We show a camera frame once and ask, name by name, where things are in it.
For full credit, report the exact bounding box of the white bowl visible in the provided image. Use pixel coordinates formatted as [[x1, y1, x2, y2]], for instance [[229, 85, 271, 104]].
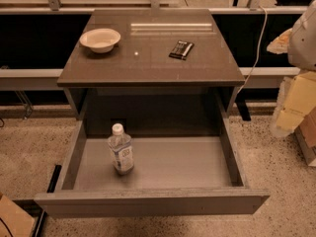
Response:
[[79, 29, 120, 53]]

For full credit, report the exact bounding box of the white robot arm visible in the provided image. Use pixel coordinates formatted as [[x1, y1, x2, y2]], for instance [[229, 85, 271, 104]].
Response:
[[267, 1, 316, 137]]

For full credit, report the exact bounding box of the open grey top drawer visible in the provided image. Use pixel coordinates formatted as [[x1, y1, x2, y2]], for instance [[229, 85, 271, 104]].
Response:
[[35, 120, 270, 217]]

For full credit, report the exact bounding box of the white cable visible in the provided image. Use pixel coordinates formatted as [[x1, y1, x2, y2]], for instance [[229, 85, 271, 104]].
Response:
[[236, 5, 269, 96]]

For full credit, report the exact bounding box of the cardboard box bottom left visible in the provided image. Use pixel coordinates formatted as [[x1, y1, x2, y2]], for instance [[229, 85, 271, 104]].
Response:
[[0, 193, 35, 237]]

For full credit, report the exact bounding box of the cardboard box on right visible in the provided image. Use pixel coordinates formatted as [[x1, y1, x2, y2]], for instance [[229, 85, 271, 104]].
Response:
[[295, 108, 316, 167]]

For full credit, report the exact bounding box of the cardboard box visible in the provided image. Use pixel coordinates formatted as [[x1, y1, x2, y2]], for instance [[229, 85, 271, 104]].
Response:
[[295, 108, 316, 167], [0, 193, 35, 237]]

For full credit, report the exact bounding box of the black snack packet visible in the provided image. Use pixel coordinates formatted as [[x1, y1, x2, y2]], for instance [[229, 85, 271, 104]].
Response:
[[169, 40, 195, 60]]

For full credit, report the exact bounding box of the clear blue plastic bottle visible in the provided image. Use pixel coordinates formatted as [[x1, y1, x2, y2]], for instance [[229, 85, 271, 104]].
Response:
[[108, 123, 134, 175]]

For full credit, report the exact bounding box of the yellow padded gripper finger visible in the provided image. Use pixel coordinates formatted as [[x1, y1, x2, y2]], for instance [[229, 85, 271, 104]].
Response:
[[267, 29, 292, 54], [271, 71, 316, 137]]

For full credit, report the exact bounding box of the grey metal rail frame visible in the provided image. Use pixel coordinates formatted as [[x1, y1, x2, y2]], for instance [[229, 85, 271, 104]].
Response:
[[0, 68, 62, 91]]

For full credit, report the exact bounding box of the grey cabinet with counter top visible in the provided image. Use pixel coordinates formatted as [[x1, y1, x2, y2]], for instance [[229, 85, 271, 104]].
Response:
[[57, 9, 244, 137]]

